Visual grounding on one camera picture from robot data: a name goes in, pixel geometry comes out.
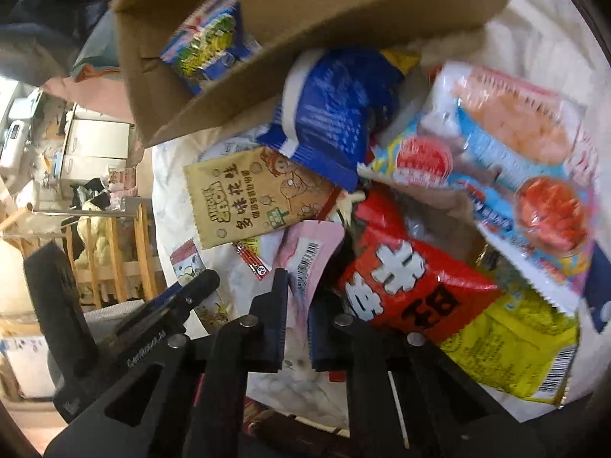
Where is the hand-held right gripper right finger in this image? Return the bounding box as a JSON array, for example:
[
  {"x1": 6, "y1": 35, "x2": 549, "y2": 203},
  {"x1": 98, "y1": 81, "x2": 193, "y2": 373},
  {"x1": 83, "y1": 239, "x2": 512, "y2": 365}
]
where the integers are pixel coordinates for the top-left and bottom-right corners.
[{"x1": 308, "y1": 295, "x2": 545, "y2": 458}]

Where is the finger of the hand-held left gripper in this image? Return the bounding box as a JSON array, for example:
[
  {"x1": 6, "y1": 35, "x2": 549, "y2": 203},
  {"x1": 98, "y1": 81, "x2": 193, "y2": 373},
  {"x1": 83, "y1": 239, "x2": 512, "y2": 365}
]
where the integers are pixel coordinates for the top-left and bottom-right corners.
[{"x1": 113, "y1": 270, "x2": 221, "y2": 334}]

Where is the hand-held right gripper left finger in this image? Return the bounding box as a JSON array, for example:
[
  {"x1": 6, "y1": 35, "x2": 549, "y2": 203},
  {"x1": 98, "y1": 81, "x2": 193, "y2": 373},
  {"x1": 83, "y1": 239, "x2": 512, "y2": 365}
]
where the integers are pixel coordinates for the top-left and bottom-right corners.
[{"x1": 43, "y1": 269, "x2": 290, "y2": 458}]

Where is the pink snack packet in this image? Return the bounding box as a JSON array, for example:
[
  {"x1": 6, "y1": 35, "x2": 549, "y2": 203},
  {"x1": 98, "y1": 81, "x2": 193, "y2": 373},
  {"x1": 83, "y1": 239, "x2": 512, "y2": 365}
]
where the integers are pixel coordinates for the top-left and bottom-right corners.
[{"x1": 279, "y1": 222, "x2": 347, "y2": 306}]

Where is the tan cartoon snack packet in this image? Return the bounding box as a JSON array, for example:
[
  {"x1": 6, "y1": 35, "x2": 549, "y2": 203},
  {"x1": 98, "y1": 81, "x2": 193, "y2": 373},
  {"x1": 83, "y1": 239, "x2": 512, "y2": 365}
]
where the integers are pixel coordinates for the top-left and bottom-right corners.
[{"x1": 184, "y1": 145, "x2": 347, "y2": 251}]

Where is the red snack packet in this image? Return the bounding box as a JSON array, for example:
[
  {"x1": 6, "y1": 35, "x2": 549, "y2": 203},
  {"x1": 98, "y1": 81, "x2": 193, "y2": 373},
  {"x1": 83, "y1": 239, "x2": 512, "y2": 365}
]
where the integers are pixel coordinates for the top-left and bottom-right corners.
[{"x1": 336, "y1": 186, "x2": 504, "y2": 349}]

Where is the yellow snack packet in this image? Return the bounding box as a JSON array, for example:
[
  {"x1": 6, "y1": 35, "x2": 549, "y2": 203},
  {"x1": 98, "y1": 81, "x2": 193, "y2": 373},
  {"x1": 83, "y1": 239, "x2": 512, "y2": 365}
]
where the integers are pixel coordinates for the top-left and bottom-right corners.
[{"x1": 439, "y1": 281, "x2": 580, "y2": 408}]

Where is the dark blue white-striped snack packet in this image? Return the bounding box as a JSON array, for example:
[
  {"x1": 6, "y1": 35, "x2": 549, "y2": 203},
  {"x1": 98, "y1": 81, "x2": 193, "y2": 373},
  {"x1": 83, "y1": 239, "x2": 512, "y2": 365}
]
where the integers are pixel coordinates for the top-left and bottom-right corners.
[{"x1": 257, "y1": 48, "x2": 421, "y2": 192}]

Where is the large light blue snack packet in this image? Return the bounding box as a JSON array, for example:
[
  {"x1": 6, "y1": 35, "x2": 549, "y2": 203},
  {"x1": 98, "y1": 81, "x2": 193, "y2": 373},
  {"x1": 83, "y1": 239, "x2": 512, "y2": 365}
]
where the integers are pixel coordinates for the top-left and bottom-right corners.
[{"x1": 370, "y1": 61, "x2": 600, "y2": 316}]

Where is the cardboard box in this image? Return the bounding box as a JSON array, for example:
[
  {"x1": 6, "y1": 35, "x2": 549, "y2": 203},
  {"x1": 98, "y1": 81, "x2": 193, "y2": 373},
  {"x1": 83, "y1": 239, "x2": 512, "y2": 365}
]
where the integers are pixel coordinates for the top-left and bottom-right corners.
[{"x1": 110, "y1": 0, "x2": 526, "y2": 148}]

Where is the small white cartoon packet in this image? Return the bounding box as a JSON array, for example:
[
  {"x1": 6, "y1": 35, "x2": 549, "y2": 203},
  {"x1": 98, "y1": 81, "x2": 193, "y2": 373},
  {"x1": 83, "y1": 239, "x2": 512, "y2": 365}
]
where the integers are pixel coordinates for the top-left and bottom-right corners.
[{"x1": 169, "y1": 239, "x2": 234, "y2": 330}]

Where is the small red white sachet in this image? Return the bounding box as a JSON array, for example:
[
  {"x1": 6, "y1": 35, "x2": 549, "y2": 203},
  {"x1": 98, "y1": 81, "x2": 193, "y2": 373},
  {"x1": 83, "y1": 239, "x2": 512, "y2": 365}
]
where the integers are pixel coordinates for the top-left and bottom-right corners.
[{"x1": 232, "y1": 240, "x2": 266, "y2": 281}]

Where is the white printed blanket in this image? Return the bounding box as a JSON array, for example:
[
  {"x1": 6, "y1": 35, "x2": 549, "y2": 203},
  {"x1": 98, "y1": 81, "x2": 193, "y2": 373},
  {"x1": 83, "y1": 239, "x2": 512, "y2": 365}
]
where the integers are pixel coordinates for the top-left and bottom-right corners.
[{"x1": 150, "y1": 0, "x2": 611, "y2": 435}]

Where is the wooden rack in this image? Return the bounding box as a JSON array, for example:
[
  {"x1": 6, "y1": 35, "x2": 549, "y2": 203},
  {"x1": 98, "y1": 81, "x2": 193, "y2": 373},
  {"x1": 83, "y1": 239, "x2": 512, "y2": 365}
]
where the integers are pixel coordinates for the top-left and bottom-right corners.
[{"x1": 0, "y1": 200, "x2": 160, "y2": 308}]

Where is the pale yellow cloth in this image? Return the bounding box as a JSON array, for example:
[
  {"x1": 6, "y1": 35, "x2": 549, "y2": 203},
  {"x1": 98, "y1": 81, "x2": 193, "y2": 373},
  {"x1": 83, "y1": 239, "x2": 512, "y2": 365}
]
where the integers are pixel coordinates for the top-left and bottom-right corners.
[{"x1": 74, "y1": 217, "x2": 120, "y2": 270}]

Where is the white storage box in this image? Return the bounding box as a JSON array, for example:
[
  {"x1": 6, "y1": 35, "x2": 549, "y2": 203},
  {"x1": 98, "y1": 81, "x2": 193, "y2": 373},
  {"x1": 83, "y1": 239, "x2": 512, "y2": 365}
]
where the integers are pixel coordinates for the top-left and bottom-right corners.
[{"x1": 0, "y1": 336, "x2": 55, "y2": 402}]

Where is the white cabinet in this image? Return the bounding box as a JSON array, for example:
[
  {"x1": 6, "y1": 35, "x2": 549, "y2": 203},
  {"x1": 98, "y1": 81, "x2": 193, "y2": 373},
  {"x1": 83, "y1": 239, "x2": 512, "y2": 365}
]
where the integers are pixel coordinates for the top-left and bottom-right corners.
[{"x1": 60, "y1": 105, "x2": 134, "y2": 187}]

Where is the white appliance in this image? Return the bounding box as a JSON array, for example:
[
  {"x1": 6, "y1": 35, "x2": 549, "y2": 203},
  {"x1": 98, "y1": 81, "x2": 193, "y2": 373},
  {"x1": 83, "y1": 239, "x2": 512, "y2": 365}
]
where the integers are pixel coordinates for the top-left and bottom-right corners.
[{"x1": 0, "y1": 88, "x2": 46, "y2": 170}]

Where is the pink cloth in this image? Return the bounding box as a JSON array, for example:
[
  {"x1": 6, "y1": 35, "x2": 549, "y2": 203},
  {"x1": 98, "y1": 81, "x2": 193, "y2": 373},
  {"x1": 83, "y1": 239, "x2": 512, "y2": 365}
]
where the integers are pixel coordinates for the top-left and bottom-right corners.
[{"x1": 40, "y1": 74, "x2": 139, "y2": 127}]

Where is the blue green snack packet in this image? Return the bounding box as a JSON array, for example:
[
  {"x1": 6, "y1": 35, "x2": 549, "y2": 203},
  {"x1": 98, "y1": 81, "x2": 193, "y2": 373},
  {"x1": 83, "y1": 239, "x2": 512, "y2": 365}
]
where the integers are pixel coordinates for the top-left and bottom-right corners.
[{"x1": 160, "y1": 0, "x2": 263, "y2": 96}]

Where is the teal pillow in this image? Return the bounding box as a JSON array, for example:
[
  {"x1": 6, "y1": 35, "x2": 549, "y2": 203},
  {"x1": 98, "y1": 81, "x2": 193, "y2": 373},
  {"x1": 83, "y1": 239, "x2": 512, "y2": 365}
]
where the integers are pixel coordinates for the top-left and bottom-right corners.
[{"x1": 71, "y1": 21, "x2": 120, "y2": 82}]

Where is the dark blue cloth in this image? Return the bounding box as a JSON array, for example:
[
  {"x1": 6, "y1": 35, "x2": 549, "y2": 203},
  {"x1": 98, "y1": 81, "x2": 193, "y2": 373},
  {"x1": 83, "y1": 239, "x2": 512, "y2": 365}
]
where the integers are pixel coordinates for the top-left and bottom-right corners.
[{"x1": 0, "y1": 0, "x2": 144, "y2": 82}]

